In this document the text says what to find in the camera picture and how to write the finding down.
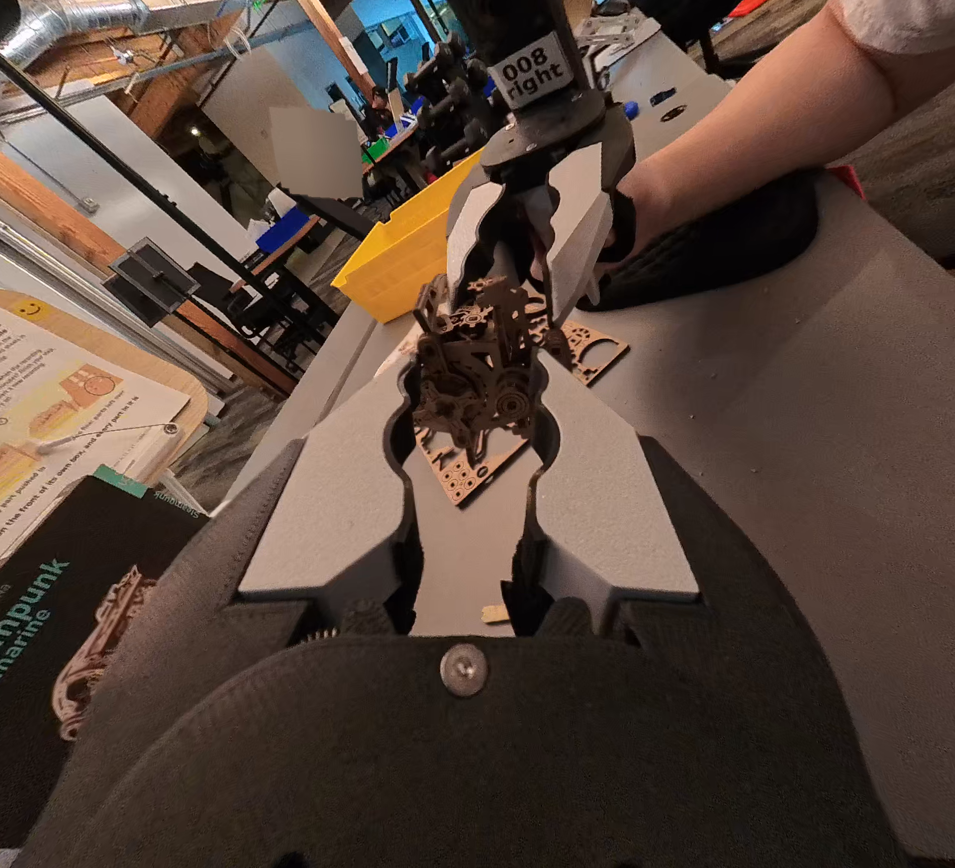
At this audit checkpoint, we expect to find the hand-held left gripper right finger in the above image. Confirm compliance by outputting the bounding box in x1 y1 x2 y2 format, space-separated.
502 355 701 635

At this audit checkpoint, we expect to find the black office chair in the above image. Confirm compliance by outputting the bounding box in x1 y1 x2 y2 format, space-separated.
192 262 338 363

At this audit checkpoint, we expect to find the black model kit box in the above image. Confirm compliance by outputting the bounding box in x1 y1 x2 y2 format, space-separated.
0 475 211 848

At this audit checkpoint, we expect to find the black metal pole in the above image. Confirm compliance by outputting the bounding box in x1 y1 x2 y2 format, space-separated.
0 53 331 318

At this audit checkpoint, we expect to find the black padded cushion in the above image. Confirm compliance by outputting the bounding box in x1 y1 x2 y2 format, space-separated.
597 170 819 314

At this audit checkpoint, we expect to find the yellow plastic bin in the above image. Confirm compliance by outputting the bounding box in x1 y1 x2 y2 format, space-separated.
330 147 487 325

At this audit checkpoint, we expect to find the wooden sheet with round holes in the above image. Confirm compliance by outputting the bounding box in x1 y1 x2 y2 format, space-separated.
418 428 535 509

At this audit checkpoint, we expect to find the wooden mechanical model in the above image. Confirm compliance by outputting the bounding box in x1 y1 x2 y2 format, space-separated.
413 277 540 463

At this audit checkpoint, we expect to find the blue plastic bin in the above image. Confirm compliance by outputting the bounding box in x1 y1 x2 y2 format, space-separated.
255 207 311 251

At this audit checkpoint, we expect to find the grey square mounting plate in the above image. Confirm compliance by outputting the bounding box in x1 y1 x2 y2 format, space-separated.
103 237 201 329

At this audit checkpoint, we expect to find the person's right forearm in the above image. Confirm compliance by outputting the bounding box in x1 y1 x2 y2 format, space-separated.
619 6 896 251

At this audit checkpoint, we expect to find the rack of black dumbbells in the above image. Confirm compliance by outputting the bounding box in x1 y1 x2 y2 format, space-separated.
406 35 495 169

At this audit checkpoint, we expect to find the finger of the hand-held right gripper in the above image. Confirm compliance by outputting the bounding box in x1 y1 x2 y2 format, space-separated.
445 179 510 317
547 141 608 323

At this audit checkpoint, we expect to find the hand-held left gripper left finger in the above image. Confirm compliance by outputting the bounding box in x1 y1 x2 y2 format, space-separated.
237 352 420 635

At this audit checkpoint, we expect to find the silver ventilation duct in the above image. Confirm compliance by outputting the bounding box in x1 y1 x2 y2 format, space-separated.
0 0 301 65

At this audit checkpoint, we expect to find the printed instruction sign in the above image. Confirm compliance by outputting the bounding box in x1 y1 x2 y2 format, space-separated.
0 307 192 563

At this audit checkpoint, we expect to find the rounded wooden board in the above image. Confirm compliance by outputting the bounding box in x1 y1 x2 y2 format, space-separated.
0 289 210 565

